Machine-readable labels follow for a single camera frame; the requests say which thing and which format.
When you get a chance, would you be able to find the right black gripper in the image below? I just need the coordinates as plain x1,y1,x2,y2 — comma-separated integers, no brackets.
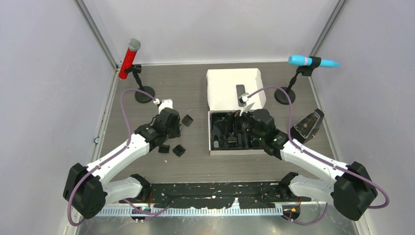
214,105,264,141

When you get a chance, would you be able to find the white hair clipper box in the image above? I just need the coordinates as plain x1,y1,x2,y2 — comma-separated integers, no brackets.
207,68,264,156

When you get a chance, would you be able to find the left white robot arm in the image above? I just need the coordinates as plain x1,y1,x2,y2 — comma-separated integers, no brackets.
63,108,181,219

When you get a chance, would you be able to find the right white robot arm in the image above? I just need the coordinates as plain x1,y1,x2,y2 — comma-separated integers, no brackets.
232,109,378,221

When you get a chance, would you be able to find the black comb guard upper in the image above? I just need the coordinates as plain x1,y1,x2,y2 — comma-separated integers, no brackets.
181,115,194,127

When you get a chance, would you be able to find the black comb guard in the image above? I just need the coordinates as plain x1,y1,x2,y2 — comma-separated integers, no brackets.
172,144,186,157
181,115,194,127
158,144,170,154

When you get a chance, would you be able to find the black comb guard near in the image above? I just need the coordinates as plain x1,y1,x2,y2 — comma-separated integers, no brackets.
158,144,170,154

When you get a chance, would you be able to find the black comb guard right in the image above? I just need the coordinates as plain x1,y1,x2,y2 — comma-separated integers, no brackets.
172,144,186,157

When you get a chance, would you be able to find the right black microphone stand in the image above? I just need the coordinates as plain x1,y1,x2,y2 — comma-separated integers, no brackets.
274,66,317,105

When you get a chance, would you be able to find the black microphone stand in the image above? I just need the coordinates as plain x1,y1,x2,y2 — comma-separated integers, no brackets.
125,65,155,103
274,66,317,105

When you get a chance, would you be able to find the left black microphone stand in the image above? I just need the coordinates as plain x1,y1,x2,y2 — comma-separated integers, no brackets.
125,65,155,103

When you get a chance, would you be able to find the black clear-window charger stand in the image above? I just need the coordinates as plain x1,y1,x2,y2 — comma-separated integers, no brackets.
290,109,324,144

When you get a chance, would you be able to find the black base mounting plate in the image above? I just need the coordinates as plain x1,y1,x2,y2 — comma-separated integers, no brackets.
127,181,299,209

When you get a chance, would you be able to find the blue microphone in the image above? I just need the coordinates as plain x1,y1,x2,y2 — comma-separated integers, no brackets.
288,55,341,68

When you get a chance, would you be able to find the red glitter microphone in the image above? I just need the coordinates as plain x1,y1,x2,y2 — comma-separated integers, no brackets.
118,38,141,80

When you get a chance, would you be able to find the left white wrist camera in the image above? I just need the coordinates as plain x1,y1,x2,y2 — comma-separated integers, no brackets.
153,98,173,114

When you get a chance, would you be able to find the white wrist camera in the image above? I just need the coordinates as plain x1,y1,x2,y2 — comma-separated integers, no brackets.
153,98,173,114
238,93,255,117

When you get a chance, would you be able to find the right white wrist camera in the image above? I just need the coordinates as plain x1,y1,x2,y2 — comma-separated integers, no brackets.
238,93,255,117

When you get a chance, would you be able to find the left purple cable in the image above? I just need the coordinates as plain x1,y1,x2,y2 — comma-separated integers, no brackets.
67,88,174,227

